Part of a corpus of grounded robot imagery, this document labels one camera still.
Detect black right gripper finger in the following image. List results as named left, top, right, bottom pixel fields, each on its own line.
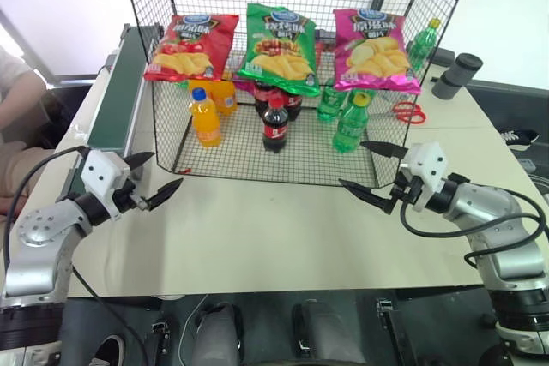
left=359, top=140, right=410, bottom=159
left=338, top=177, right=395, bottom=216

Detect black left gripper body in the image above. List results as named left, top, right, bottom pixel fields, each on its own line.
left=112, top=179, right=148, bottom=215

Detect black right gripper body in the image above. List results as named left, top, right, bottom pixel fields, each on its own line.
left=388, top=168, right=425, bottom=214

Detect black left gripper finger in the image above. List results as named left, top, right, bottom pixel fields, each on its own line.
left=125, top=151, right=155, bottom=169
left=144, top=177, right=185, bottom=213

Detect green conveyor belt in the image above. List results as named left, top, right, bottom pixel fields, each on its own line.
left=59, top=22, right=166, bottom=209

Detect red scissors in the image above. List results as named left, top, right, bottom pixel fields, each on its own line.
left=391, top=100, right=428, bottom=125

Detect green soda bottle yellow cap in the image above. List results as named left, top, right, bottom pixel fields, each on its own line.
left=407, top=17, right=443, bottom=75
left=317, top=78, right=345, bottom=124
left=333, top=92, right=371, bottom=155

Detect orange soda bottle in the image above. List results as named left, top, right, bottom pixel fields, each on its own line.
left=210, top=79, right=239, bottom=117
left=190, top=87, right=224, bottom=150
left=187, top=78, right=214, bottom=95

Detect magenta potato chips bag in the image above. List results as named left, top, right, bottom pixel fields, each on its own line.
left=331, top=8, right=424, bottom=95

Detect grey black cylindrical flask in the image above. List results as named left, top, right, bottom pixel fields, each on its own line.
left=430, top=52, right=484, bottom=101

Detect cola bottle red label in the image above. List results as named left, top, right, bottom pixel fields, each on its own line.
left=253, top=80, right=280, bottom=119
left=282, top=88, right=304, bottom=123
left=262, top=95, right=290, bottom=154

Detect red potato chips bag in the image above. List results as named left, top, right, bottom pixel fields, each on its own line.
left=142, top=13, right=241, bottom=85

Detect black sneaker white sole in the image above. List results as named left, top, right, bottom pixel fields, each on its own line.
left=498, top=129, right=542, bottom=153

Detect person in white shirt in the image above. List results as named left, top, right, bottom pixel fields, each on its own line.
left=0, top=43, right=57, bottom=218

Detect green potato chips bag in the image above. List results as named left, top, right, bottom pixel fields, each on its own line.
left=232, top=2, right=323, bottom=99

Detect dark grey rounded shape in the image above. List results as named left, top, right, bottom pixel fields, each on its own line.
left=194, top=303, right=244, bottom=366

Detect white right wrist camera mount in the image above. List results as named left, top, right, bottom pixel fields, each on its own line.
left=400, top=141, right=449, bottom=213

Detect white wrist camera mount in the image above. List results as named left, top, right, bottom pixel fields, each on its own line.
left=400, top=141, right=449, bottom=213
left=80, top=148, right=132, bottom=222

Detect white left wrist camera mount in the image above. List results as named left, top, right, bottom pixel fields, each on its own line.
left=80, top=148, right=132, bottom=222

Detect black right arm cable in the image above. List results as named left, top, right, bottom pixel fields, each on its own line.
left=399, top=200, right=543, bottom=269

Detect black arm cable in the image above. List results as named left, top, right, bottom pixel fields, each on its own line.
left=399, top=200, right=543, bottom=269
left=3, top=145, right=92, bottom=273

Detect black wire mesh rack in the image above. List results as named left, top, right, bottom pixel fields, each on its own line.
left=120, top=0, right=477, bottom=189

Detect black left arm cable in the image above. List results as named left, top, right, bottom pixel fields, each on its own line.
left=3, top=145, right=92, bottom=273

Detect thin black cable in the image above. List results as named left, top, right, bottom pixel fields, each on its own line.
left=71, top=266, right=150, bottom=366

